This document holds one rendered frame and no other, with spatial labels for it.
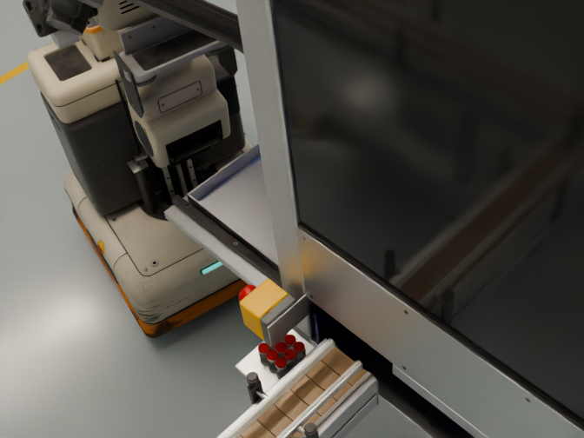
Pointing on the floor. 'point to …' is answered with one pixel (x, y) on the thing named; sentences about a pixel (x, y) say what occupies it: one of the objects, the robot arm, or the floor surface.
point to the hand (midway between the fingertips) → (306, 130)
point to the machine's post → (275, 144)
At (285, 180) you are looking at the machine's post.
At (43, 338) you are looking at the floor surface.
